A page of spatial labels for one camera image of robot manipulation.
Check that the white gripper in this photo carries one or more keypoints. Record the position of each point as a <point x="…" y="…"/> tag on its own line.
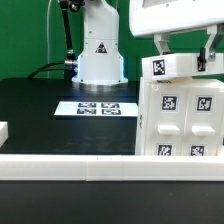
<point x="149" y="17"/>

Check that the white cabinet top block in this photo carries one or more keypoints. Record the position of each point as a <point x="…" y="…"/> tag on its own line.
<point x="164" y="67"/>

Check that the white cabinet door panel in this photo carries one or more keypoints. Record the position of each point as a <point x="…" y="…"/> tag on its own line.
<point x="204" y="119"/>
<point x="165" y="120"/>

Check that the white cabinet body box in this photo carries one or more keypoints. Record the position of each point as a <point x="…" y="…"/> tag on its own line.
<point x="144" y="95"/>

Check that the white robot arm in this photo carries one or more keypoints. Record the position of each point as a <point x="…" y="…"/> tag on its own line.
<point x="101" y="64"/>

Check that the white fiducial marker sheet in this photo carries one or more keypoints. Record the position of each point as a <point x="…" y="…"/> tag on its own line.
<point x="107" y="109"/>

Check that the white U-shaped fence frame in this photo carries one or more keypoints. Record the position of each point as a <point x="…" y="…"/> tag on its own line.
<point x="110" y="168"/>

